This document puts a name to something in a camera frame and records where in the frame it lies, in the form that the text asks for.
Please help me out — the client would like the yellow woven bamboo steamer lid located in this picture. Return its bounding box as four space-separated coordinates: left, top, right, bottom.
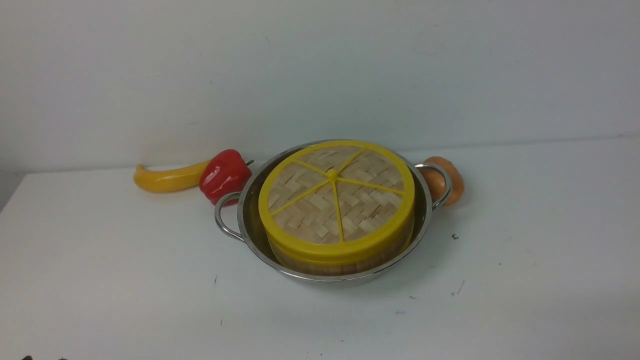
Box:
257 140 417 244

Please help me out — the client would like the yellow rimmed bamboo steamer basket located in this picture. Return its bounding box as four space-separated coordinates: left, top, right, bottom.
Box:
267 216 415 276

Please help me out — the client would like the stainless steel pot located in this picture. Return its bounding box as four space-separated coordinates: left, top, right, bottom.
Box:
215 139 464 284

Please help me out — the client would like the red bell pepper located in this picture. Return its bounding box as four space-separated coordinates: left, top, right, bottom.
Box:
198 149 254 206

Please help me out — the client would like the yellow banana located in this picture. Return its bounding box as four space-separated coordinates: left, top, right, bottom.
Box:
133 160 210 194

